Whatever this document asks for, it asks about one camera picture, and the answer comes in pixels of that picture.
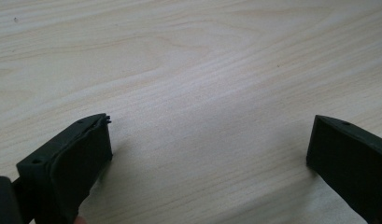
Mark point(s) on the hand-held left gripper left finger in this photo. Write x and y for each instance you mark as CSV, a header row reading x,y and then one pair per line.
x,y
70,168

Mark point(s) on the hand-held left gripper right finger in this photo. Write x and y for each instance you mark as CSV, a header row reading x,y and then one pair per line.
x,y
350,155

